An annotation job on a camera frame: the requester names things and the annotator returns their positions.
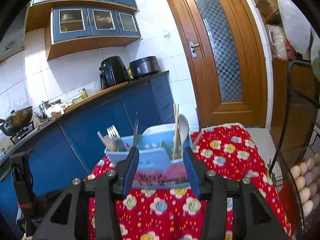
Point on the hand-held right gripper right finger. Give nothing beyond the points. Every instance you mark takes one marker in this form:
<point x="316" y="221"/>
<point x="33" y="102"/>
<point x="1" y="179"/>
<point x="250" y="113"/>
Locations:
<point x="192" y="177"/>

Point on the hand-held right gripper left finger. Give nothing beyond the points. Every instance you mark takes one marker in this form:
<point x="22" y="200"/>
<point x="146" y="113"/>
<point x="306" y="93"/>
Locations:
<point x="132" y="175"/>

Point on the light blue plastic utensil box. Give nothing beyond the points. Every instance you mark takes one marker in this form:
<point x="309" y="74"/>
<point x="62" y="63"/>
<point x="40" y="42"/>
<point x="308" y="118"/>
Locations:
<point x="150" y="155"/>

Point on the beige plastic chopstick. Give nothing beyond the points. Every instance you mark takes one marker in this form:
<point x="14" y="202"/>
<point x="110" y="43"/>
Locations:
<point x="116" y="143"/>
<point x="102" y="138"/>

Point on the beige plastic spoon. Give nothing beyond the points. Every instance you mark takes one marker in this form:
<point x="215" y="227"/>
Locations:
<point x="183" y="127"/>

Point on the red smiley flower tablecloth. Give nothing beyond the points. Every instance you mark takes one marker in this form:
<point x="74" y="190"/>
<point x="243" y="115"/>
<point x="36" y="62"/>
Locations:
<point x="225" y="155"/>

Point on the gas stove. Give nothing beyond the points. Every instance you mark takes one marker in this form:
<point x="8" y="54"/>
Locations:
<point x="22" y="133"/>

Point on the metal wok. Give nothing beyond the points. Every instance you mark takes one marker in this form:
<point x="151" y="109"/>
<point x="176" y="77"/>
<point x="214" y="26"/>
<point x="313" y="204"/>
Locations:
<point x="17" y="121"/>

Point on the blue kitchen counter cabinet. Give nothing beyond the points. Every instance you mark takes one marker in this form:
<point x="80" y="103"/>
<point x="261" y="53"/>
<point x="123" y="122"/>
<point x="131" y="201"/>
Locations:
<point x="75" y="135"/>

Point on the metal kettle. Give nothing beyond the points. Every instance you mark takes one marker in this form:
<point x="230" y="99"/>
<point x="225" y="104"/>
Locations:
<point x="45" y="110"/>

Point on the small jar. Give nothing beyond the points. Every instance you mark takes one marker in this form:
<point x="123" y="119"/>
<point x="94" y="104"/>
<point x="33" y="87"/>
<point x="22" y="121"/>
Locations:
<point x="82" y="93"/>

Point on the black air fryer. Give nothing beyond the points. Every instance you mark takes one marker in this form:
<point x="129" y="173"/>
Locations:
<point x="113" y="72"/>

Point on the pile of eggs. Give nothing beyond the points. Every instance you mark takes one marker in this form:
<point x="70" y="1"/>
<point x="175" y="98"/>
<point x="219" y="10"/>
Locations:
<point x="300" y="180"/>

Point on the dark rice cooker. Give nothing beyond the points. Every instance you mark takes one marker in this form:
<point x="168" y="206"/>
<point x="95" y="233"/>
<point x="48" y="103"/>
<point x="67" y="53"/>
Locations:
<point x="145" y="67"/>

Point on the wooden cupboard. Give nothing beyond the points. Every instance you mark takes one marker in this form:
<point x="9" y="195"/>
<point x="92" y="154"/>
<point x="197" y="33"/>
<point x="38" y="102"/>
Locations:
<point x="280" y="92"/>

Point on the wooden door with glass pane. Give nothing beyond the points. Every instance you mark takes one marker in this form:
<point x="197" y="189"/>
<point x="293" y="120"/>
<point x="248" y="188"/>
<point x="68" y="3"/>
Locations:
<point x="180" y="55"/>

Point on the grey range hood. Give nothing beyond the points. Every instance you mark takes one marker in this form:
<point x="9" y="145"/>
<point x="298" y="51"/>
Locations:
<point x="12" y="37"/>

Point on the clear bag of packets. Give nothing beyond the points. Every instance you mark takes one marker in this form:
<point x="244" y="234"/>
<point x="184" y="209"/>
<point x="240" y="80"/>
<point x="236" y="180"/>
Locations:
<point x="277" y="42"/>

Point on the white plastic bag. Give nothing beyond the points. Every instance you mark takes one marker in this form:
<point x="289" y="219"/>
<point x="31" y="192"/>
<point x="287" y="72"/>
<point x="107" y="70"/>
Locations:
<point x="295" y="25"/>

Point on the white wall switch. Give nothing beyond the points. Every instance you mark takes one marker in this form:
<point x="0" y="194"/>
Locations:
<point x="166" y="33"/>

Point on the blue wall cabinet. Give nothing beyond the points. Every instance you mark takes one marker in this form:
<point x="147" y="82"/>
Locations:
<point x="72" y="22"/>

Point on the wooden wall shelf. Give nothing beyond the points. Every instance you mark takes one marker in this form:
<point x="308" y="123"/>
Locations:
<point x="265" y="7"/>

